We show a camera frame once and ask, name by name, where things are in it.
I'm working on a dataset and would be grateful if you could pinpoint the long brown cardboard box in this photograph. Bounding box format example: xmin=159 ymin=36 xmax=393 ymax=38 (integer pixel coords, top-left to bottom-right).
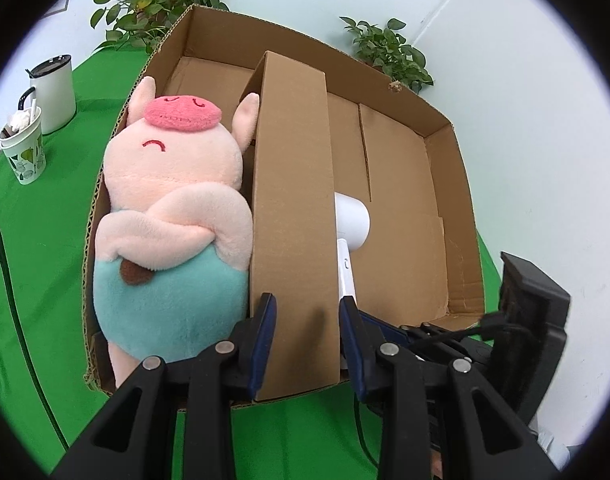
xmin=239 ymin=51 xmax=342 ymax=402

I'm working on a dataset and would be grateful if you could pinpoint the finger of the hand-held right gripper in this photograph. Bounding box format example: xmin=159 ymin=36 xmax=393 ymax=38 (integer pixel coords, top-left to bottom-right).
xmin=357 ymin=310 xmax=490 ymax=361

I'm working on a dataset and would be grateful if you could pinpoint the white mug with black lid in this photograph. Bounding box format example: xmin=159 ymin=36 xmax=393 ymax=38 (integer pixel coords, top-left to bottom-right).
xmin=26 ymin=53 xmax=77 ymax=136

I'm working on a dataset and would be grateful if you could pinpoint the thick black cable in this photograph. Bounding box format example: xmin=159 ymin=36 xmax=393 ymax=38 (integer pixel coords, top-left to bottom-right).
xmin=0 ymin=207 xmax=72 ymax=452

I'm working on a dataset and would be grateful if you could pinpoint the pink plush pig toy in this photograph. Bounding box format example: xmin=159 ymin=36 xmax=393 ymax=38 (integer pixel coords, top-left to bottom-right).
xmin=92 ymin=76 xmax=260 ymax=390

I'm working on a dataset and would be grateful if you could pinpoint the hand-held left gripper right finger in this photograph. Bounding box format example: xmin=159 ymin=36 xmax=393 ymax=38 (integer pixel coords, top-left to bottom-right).
xmin=337 ymin=296 xmax=560 ymax=480

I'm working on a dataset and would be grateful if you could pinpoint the white hair dryer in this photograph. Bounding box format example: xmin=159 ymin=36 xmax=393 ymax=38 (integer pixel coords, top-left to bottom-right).
xmin=333 ymin=191 xmax=372 ymax=361

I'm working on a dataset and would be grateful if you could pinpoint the leaf print paper cup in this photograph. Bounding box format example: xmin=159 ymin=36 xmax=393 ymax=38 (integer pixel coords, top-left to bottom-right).
xmin=0 ymin=105 xmax=46 ymax=186

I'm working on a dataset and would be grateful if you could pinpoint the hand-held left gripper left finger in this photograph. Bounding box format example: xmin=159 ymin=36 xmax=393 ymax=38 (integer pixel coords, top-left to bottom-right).
xmin=50 ymin=292 xmax=278 ymax=480

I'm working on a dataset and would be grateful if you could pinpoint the large cardboard tray box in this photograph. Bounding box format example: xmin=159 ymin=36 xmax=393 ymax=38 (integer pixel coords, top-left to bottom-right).
xmin=83 ymin=4 xmax=486 ymax=401

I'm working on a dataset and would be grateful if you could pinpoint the green tablecloth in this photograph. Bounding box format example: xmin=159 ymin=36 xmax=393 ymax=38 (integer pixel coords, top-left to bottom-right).
xmin=0 ymin=50 xmax=503 ymax=480

